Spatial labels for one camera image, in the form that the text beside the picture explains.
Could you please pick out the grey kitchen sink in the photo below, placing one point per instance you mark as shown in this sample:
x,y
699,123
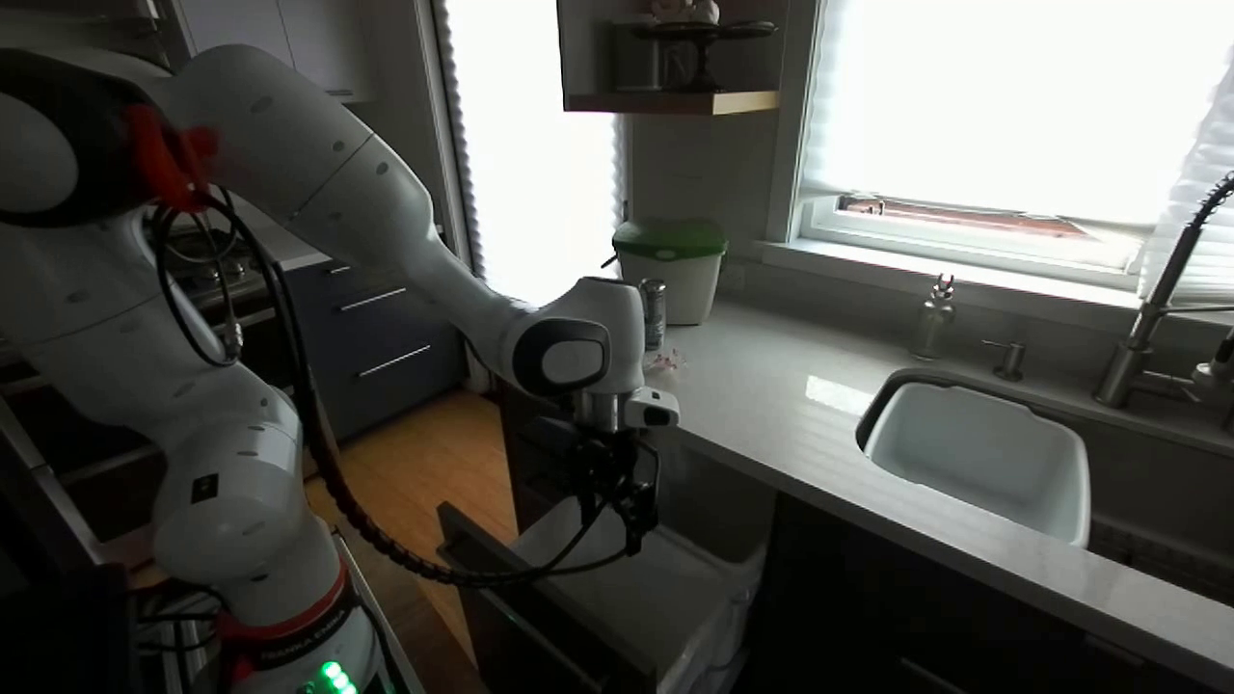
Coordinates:
x,y
1160,485

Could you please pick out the blue-grey drawer cabinet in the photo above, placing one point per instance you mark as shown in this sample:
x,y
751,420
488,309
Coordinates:
x,y
411,321

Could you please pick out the wooden wall shelf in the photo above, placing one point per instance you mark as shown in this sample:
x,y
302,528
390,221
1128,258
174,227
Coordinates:
x,y
670,102

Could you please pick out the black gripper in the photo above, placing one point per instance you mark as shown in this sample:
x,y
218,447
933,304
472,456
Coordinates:
x,y
623,461

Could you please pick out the white compost bin green lid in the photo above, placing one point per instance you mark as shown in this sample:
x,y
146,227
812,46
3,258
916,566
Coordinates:
x,y
681,276

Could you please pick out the dark waste bin drawer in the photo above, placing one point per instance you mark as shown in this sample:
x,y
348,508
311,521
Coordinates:
x,y
514,631

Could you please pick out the tall chrome kitchen faucet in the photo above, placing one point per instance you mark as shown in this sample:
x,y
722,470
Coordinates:
x,y
1145,332

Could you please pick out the small chrome tap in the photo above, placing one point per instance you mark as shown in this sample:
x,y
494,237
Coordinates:
x,y
939,309

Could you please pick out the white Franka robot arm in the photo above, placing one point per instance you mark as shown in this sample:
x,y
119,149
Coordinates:
x,y
321,168

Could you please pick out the white window frame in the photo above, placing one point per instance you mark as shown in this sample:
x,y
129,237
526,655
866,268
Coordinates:
x,y
967,251

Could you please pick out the white plastic wash basin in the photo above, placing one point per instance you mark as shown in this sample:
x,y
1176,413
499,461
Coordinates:
x,y
978,456

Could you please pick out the dark kitchen cabinet with countertop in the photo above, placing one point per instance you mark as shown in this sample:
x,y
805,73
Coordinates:
x,y
902,619

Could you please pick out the white window blind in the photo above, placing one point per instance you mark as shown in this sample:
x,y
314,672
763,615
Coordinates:
x,y
1209,138

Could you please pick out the small grey canister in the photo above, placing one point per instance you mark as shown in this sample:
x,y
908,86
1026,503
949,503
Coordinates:
x,y
652,314

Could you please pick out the small chrome sink fitting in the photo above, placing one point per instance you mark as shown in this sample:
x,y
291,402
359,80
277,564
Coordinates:
x,y
1014,361

